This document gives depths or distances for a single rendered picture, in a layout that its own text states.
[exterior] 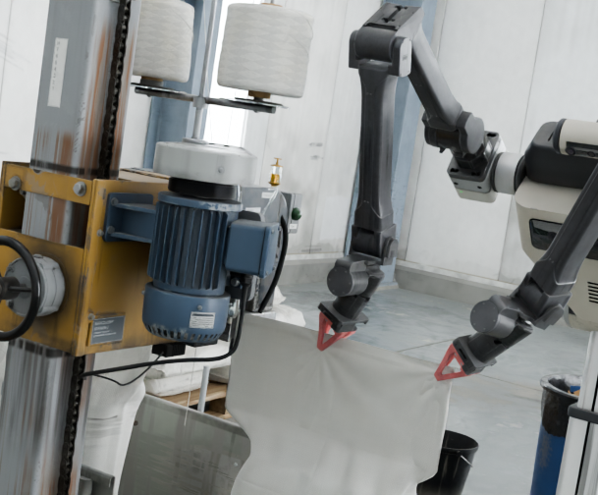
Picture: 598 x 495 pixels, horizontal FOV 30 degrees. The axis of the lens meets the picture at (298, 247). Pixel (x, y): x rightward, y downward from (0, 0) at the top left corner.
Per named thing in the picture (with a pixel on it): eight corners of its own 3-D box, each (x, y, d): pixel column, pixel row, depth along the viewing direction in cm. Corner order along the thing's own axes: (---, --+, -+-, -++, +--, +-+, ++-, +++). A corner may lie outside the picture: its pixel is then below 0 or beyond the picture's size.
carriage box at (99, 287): (193, 341, 220) (215, 186, 217) (74, 358, 192) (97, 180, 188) (101, 314, 233) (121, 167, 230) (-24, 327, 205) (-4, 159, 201)
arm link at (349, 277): (400, 238, 212) (362, 227, 216) (369, 240, 202) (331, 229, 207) (388, 298, 214) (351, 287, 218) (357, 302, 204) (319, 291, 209)
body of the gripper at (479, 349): (449, 342, 199) (481, 320, 195) (471, 337, 207) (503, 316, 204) (467, 373, 197) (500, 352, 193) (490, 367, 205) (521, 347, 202)
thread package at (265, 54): (319, 106, 208) (333, 15, 206) (270, 98, 194) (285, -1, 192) (247, 96, 216) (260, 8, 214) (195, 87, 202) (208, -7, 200)
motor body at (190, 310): (241, 341, 199) (260, 204, 197) (189, 349, 187) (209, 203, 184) (175, 322, 207) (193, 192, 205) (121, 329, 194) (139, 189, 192)
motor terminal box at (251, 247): (273, 286, 199) (282, 222, 197) (264, 293, 189) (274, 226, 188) (228, 278, 200) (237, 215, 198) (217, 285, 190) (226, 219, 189)
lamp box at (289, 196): (297, 234, 247) (302, 193, 246) (286, 234, 243) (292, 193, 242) (269, 228, 251) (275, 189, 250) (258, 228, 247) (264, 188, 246)
